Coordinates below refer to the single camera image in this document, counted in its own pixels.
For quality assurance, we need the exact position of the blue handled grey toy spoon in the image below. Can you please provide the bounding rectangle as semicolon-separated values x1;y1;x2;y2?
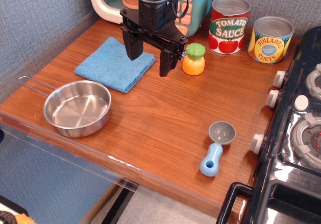
200;121;236;177

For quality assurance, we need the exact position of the tomato sauce can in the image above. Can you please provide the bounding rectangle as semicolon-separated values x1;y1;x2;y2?
208;0;251;55

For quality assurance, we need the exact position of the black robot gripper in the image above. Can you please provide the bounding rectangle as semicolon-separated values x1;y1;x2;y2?
120;0;187;77

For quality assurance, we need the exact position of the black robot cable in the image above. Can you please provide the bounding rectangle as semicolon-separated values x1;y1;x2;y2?
170;0;190;20

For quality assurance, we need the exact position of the orange toy carrot shaker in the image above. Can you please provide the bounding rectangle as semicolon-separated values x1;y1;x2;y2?
183;43;206;76

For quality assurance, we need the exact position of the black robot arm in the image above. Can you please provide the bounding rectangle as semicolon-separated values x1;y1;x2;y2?
120;0;188;77

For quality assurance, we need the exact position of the blue folded cloth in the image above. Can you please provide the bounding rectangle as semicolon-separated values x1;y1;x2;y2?
75;37;156;93

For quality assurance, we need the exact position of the pineapple slices can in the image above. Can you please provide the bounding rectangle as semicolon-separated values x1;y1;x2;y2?
248;16;294;64

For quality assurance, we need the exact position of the teal toy microwave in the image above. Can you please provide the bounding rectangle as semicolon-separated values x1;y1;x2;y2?
91;0;212;37

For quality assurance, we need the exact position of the clear acrylic table guard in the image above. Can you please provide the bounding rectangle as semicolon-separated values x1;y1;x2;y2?
0;109;245;224

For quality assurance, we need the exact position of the stainless steel pan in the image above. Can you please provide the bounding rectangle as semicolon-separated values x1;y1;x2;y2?
19;76;112;138

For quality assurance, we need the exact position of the black toy stove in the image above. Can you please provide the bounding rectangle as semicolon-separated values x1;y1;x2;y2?
217;27;320;223

